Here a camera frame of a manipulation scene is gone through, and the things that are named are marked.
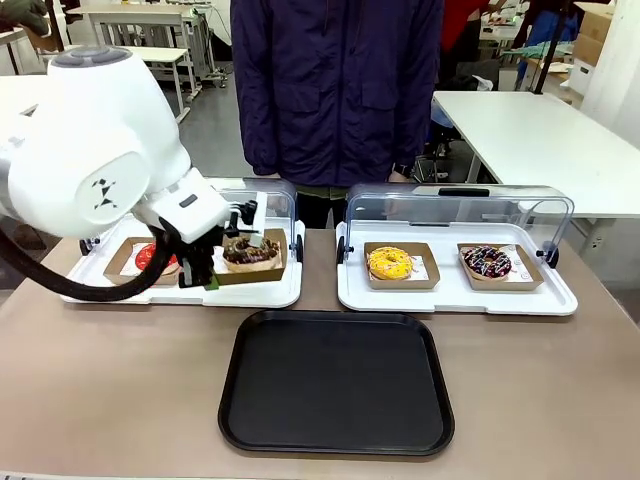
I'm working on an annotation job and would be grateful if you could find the brown cardboard donut tray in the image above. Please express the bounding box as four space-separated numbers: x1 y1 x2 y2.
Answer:
456 242 545 292
103 237 184 287
212 228 290 287
363 241 441 291

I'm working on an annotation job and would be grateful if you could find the white metal frame table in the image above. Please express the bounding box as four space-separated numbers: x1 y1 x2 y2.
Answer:
67 3 204 126

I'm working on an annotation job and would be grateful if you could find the person in blue top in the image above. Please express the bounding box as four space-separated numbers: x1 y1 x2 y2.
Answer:
524 0 581 50

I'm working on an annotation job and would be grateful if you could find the large white table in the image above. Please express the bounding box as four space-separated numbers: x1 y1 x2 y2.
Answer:
430 89 640 221

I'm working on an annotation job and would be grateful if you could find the black white wrist camera mount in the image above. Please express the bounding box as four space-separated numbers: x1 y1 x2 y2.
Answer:
223 191 269 246

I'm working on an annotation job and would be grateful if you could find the person in navy jacket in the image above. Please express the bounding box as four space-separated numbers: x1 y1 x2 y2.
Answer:
230 0 445 230

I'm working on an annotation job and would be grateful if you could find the black pole stand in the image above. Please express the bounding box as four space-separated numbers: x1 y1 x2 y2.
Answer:
532 0 567 96

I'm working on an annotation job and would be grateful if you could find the white display case base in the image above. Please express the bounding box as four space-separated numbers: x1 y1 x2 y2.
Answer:
335 219 580 316
59 219 306 309

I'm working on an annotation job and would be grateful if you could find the black robot cable hose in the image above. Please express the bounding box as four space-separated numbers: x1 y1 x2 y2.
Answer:
0 217 184 303

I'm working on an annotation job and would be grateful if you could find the person in red top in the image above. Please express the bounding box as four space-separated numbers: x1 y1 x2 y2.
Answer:
442 0 501 52

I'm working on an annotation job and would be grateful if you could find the white printed paper liner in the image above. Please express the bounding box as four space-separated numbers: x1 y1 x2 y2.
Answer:
409 253 432 281
506 244 535 280

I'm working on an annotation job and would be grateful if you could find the chocolate rainbow sprinkled donut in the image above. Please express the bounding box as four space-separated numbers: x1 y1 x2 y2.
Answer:
462 244 512 281

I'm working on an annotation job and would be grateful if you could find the clear display case lid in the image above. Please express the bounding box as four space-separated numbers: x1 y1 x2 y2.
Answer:
209 177 300 236
344 182 576 251

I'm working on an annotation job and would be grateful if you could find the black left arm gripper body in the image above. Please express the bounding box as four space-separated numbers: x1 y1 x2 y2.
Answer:
175 238 221 275

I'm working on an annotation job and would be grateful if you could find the red glazed donut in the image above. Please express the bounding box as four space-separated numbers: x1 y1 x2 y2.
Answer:
133 243 181 275

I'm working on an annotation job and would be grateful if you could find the chocolate nut topped donut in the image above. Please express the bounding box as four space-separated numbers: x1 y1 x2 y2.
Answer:
222 235 282 274

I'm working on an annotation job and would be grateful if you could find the brown cardboard box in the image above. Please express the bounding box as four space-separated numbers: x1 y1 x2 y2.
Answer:
572 2 617 67

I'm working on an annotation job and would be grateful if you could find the black serving tray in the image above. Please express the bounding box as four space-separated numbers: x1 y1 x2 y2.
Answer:
217 309 456 457

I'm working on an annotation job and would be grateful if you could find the yellow sprinkled donut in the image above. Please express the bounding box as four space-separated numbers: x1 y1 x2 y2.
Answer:
367 246 415 281

